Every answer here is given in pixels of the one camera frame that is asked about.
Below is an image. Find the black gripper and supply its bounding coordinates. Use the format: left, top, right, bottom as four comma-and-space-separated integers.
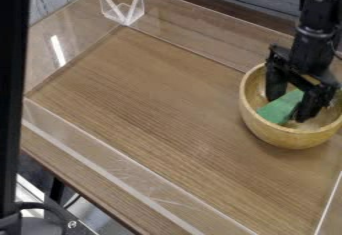
266, 26, 341, 123

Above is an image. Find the green rectangular block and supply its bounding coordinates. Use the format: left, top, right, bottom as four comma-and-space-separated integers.
257, 89, 303, 125

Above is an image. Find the brown wooden bowl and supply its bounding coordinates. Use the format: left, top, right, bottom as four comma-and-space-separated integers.
239, 64, 342, 150

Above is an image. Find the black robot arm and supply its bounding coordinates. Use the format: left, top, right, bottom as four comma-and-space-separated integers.
266, 0, 342, 123

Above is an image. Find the black table leg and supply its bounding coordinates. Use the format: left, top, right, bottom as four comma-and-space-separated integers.
50, 178, 66, 204

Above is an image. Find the clear acrylic corner bracket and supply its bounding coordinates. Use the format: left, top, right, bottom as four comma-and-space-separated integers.
99, 0, 146, 26

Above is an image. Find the clear acrylic tray wall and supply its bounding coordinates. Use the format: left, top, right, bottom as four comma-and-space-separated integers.
21, 99, 257, 235

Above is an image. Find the black metal bracket with screw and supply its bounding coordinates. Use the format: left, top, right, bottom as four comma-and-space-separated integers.
43, 203, 99, 235

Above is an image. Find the black vertical post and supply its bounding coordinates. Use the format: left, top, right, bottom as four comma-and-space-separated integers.
0, 0, 34, 235

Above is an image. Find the black cable loop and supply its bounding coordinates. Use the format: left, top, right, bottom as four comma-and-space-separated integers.
15, 201, 68, 235

